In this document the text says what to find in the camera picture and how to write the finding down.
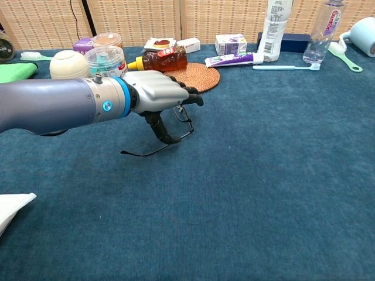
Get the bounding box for purple box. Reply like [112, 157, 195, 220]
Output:
[72, 37, 96, 55]

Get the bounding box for light blue handled cup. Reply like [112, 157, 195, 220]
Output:
[339, 16, 375, 58]

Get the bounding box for light blue toothbrush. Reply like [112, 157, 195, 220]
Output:
[252, 64, 321, 71]

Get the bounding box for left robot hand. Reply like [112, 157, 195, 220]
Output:
[122, 70, 204, 145]

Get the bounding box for honey bottle yellow cap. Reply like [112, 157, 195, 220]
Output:
[127, 46, 188, 73]

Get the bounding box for thin black hanging cable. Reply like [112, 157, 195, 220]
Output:
[70, 0, 81, 40]

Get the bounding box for clear tub binder clips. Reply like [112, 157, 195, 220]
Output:
[84, 45, 128, 79]

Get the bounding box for small white box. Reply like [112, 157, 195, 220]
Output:
[175, 37, 202, 54]

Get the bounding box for plastic tub brown powder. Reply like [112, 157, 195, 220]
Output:
[91, 32, 124, 50]

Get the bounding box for white cloth at edge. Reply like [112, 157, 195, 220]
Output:
[0, 192, 38, 237]

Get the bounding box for white purple drink carton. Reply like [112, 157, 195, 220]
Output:
[215, 33, 248, 56]

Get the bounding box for clear water bottle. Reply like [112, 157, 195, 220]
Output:
[302, 0, 343, 64]

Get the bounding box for green folded towel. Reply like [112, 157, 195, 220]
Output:
[0, 62, 38, 84]

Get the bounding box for cake snack packet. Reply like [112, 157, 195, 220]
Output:
[143, 37, 178, 53]

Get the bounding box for blue table cover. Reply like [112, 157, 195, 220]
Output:
[0, 42, 375, 281]

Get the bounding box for dark blue box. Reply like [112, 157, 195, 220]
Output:
[257, 32, 312, 53]

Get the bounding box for cream bowl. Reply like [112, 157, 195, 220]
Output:
[49, 49, 90, 80]

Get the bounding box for black-framed eyeglasses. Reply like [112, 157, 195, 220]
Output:
[120, 104, 195, 157]

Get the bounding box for black stand pole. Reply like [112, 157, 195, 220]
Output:
[81, 0, 97, 37]

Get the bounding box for mint handle scrub brush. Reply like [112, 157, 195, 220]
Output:
[20, 51, 55, 61]
[328, 41, 363, 73]

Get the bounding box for purple white toothpaste tube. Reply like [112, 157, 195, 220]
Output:
[204, 52, 266, 68]

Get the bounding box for bamboo folding screen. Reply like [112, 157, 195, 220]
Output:
[0, 0, 375, 50]

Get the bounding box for glass jar black lid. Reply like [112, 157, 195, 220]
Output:
[0, 30, 16, 63]

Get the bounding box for round woven rattan coaster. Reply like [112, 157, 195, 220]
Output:
[163, 63, 221, 94]

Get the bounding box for white bottle yellow cap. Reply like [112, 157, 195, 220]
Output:
[257, 0, 294, 63]

